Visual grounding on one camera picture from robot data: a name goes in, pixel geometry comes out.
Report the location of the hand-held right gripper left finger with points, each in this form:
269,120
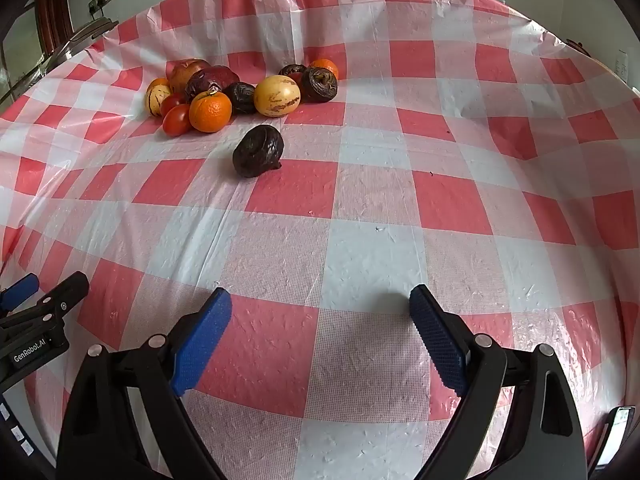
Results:
205,340

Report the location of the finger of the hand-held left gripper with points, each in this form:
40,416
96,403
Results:
70,290
20,287

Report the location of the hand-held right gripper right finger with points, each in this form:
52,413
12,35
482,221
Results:
437,340

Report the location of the dark purple passion fruit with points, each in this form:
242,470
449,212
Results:
257,151
319,85
241,97
292,71

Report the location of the red tomato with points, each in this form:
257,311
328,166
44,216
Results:
176,120
172,102

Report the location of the small yellow striped melon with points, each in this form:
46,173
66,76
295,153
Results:
157,101

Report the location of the small orange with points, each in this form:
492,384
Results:
158,83

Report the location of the red yellow apple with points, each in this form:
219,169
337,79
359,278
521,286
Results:
185,71

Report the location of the large yellow striped melon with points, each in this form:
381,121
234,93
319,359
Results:
276,96

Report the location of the dark red wrinkled fruit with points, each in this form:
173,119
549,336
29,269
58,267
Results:
215,79

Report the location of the red white checkered tablecloth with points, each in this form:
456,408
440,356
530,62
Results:
380,200

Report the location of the stainless steel pot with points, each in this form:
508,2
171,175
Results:
85,32

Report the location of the brown wooden door frame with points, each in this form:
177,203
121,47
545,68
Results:
52,15

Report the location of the white wall note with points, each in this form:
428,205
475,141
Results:
623,62

